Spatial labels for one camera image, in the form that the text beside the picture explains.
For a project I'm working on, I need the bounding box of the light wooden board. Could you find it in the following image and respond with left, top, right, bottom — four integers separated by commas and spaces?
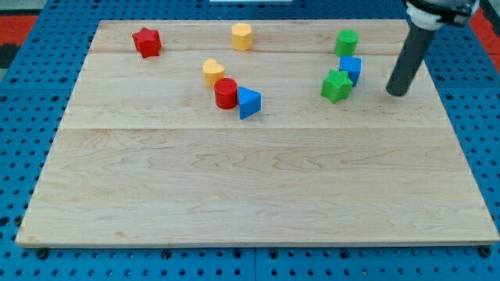
16, 20, 499, 248

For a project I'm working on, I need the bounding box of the yellow hexagon block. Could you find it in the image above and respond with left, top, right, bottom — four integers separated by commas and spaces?
231, 23, 253, 52

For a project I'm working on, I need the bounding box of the blue triangle block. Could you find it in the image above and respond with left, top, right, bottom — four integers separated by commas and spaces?
237, 87, 262, 119

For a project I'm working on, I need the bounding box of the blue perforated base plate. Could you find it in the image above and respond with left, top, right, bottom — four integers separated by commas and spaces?
1, 1, 499, 280

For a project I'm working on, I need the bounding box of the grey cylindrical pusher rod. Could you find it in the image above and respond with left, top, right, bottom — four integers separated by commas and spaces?
386, 22, 438, 97

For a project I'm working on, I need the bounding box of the green cylinder block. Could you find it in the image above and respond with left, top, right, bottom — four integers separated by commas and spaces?
334, 29, 359, 57

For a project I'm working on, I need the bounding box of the blue cube block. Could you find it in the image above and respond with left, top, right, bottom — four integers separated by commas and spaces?
339, 56, 363, 87

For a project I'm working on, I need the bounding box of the yellow heart block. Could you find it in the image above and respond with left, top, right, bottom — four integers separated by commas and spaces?
202, 59, 225, 88

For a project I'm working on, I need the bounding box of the green star block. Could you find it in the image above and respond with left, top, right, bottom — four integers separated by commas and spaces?
320, 69, 353, 104

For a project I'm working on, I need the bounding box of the red star block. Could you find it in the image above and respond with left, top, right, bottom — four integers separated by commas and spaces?
132, 27, 162, 59

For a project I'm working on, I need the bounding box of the red cylinder block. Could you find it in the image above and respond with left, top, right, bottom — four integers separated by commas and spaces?
214, 78, 238, 109

